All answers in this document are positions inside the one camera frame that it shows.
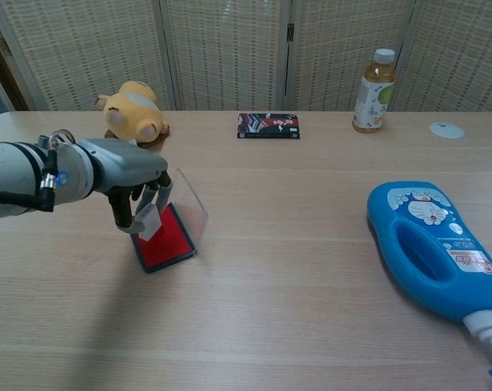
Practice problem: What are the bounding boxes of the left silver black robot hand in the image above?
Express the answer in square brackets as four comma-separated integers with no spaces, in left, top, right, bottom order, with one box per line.
[91,138,174,234]

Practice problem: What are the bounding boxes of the small red white stamp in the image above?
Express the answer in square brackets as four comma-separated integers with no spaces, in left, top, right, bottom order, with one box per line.
[134,203,163,242]

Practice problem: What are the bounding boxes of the yellow plush toy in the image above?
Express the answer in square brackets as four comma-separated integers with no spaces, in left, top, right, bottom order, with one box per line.
[97,80,172,148]

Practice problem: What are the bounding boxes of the red ink pad clear lid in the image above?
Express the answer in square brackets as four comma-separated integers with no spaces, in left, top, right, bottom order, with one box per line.
[130,168,210,275]

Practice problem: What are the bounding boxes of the woven folding screen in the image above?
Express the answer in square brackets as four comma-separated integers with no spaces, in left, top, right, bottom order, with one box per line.
[0,0,492,113]

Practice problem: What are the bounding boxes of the dark patterned card box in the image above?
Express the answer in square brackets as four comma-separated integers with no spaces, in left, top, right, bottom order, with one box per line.
[236,112,301,141]

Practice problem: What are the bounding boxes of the brown wooden board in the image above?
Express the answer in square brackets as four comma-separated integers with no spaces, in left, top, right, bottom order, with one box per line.
[0,20,31,112]

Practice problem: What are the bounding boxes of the tea bottle white cap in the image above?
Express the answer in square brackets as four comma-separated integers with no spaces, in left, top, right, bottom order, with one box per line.
[351,47,397,134]

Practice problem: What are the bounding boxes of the blue cartoon pump bottle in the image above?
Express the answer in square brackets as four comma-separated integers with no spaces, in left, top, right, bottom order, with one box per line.
[366,181,492,382]

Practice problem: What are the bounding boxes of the white round table grommet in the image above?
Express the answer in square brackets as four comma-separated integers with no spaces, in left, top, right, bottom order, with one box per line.
[428,121,464,140]

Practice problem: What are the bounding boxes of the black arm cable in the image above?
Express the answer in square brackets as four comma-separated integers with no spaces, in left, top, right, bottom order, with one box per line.
[0,160,62,213]

